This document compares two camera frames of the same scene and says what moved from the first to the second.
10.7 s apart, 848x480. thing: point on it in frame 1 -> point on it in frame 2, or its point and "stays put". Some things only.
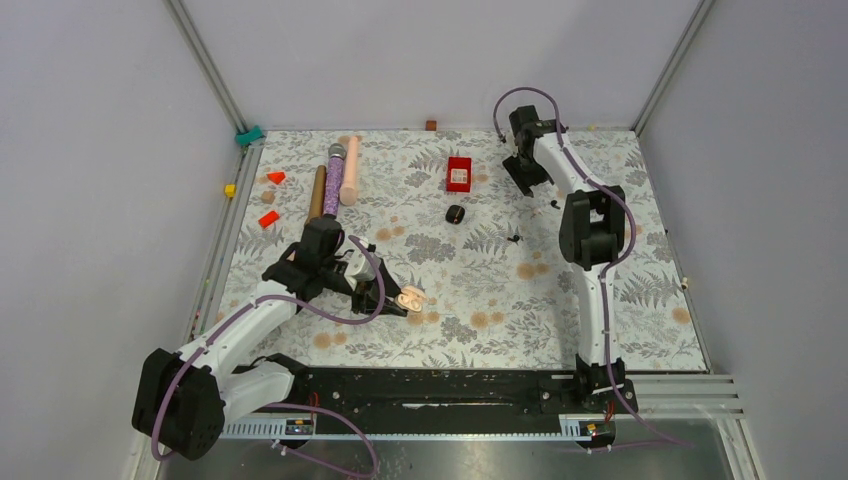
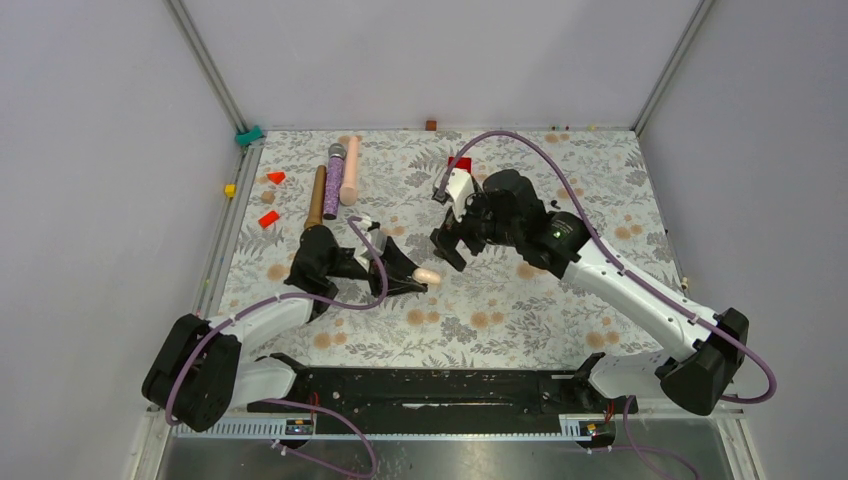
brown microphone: [317, 205] stays put
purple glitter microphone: [334, 176] stays put
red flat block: [268, 219] stays put
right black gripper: [522, 180] -> [446, 241]
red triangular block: [276, 177] stays put
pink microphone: [348, 191] stays put
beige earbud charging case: [411, 298] -> [423, 276]
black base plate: [365, 392] stays put
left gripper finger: [364, 298] -> [399, 269]
